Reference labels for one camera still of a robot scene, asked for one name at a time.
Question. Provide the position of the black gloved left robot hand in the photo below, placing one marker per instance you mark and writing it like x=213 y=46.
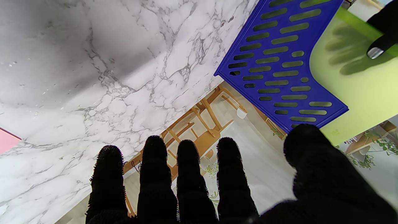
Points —
x=388 y=28

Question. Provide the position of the blue perforated plastic file rack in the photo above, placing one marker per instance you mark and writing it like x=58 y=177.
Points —
x=337 y=108

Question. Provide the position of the green folder slide bar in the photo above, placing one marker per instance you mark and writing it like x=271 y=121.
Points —
x=357 y=26

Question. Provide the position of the yellow-green translucent file folder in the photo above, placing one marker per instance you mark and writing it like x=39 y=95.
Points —
x=360 y=93

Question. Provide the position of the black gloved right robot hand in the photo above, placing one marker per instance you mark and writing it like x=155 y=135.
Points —
x=326 y=193

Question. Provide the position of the printed room scene backdrop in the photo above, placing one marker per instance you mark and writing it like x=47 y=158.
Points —
x=255 y=155

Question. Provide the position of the pink paper receipt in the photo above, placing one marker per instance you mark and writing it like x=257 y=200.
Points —
x=7 y=141

